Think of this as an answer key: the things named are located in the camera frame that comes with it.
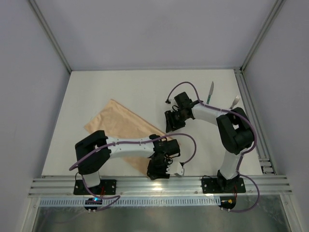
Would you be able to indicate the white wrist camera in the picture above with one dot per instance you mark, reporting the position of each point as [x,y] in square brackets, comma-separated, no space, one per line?
[171,103]
[176,168]

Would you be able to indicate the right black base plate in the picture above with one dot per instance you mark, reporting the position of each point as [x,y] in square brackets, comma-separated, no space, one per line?
[218,185]

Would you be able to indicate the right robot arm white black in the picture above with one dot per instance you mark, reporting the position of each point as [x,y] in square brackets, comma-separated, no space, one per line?
[236,132]

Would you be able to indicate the left controller board with led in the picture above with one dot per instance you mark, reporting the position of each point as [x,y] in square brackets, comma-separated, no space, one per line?
[92,204]

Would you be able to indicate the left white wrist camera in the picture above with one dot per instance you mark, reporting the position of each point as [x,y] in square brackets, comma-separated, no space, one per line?
[176,168]

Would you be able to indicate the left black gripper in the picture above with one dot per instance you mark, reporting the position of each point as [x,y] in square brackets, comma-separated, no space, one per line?
[158,169]

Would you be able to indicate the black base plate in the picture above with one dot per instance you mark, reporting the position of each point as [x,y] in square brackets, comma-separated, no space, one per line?
[106,187]
[218,185]

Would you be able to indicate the front aluminium rail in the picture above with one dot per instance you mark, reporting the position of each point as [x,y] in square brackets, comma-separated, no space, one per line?
[141,186]

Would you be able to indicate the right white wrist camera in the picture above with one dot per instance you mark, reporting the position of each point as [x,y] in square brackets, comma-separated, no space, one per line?
[171,103]

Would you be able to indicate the right controller board yellow plug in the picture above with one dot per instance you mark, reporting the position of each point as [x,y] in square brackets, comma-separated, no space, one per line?
[227,202]

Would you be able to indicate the green handled knife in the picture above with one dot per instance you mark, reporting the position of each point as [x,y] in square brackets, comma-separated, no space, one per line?
[210,92]

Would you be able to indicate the right corner aluminium post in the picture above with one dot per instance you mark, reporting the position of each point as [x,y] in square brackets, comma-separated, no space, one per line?
[266,25]

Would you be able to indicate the aluminium rail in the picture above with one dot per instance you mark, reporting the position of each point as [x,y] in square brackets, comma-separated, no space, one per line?
[262,147]
[141,186]

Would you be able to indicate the slotted grey cable duct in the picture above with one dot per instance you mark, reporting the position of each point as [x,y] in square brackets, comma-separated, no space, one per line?
[135,201]

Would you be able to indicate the left corner aluminium post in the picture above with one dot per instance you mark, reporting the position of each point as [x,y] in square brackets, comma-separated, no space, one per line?
[49,34]

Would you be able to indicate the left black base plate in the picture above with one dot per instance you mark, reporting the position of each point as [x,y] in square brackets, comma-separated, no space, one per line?
[106,187]

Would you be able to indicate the green handled fork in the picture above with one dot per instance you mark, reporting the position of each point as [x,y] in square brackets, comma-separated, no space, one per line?
[235,101]

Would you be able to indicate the right side aluminium rail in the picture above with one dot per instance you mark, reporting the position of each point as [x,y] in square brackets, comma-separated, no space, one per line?
[262,147]

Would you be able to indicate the corner aluminium post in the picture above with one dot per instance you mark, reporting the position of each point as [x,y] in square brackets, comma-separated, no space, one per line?
[266,25]
[49,34]

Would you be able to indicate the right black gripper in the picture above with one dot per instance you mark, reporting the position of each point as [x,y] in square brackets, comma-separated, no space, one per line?
[173,119]

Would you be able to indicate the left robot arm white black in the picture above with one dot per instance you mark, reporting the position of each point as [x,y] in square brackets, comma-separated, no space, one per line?
[96,149]

